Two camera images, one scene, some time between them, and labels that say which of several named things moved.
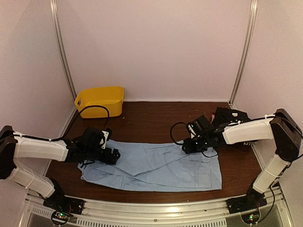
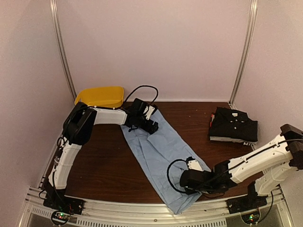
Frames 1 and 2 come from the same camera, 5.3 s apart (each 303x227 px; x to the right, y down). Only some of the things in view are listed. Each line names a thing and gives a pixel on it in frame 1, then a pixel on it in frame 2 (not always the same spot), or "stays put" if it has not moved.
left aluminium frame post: x=54 y=12 stays put
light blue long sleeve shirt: x=155 y=165 -> x=163 y=155
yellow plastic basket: x=111 y=97 stays put
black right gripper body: x=202 y=145 -> x=190 y=192
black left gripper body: x=105 y=158 -> x=145 y=127
